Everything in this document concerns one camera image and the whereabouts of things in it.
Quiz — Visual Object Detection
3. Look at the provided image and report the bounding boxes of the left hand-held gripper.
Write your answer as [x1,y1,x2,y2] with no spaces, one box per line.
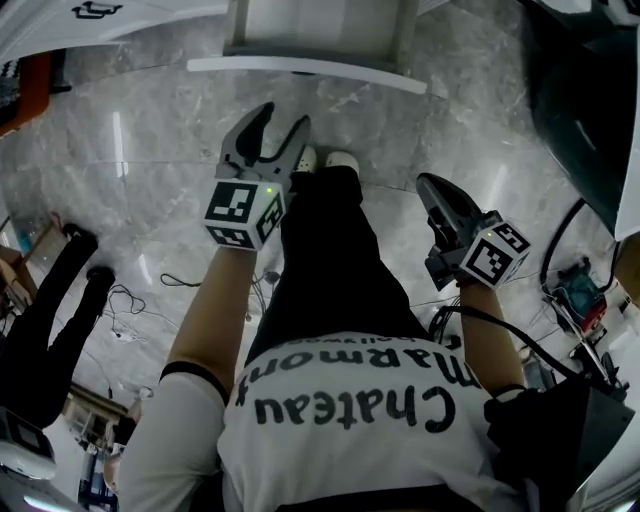
[203,101,313,252]

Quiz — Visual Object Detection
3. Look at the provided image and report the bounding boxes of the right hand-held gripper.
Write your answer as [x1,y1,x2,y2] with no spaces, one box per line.
[415,172,532,292]

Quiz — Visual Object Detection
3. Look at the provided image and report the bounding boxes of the person's right forearm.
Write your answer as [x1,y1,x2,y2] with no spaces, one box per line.
[456,280,527,397]

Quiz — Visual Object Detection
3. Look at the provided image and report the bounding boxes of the black shoulder bag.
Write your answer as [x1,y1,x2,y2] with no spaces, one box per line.
[483,383,637,504]

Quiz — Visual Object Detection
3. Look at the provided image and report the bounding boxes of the person's left forearm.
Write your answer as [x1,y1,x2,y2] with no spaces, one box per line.
[166,243,263,397]

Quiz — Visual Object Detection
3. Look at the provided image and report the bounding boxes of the person's left white shoe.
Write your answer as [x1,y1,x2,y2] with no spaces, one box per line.
[291,144,319,174]

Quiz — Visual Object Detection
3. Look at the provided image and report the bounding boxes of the person's white shoe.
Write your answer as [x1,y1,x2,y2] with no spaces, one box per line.
[324,150,362,177]
[291,144,319,174]

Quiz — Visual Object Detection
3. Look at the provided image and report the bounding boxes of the person's right white shoe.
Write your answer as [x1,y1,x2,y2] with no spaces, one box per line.
[324,150,362,177]

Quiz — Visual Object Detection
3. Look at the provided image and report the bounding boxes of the black trousers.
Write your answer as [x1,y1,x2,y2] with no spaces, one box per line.
[246,164,432,362]

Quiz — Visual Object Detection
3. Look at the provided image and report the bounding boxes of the blue and red power tool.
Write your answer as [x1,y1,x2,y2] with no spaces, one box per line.
[543,263,610,335]

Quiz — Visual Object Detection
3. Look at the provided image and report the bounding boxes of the dark green bin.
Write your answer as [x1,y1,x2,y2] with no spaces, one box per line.
[517,0,640,242]

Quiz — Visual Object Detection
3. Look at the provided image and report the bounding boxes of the orange and black box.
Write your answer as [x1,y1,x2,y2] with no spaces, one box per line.
[0,50,74,139]

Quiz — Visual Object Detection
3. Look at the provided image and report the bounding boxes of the white printed t-shirt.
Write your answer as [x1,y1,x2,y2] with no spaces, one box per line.
[116,329,544,512]

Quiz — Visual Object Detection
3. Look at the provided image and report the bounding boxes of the brown cardboard box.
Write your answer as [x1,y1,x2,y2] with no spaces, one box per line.
[0,243,40,314]

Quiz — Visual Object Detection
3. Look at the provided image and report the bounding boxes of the white rounded device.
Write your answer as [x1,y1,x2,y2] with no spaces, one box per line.
[0,405,57,482]

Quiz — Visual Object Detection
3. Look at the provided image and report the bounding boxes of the curved black hose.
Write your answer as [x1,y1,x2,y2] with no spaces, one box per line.
[540,196,587,294]

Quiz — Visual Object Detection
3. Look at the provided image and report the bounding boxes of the thick black gripper cable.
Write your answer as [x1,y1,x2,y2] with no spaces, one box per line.
[429,303,581,384]

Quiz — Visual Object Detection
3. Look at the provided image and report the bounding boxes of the thin black floor cable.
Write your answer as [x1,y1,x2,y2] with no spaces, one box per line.
[159,272,202,290]

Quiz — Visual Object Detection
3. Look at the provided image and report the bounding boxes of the looped black floor cable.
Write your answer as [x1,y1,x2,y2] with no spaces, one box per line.
[105,283,148,340]

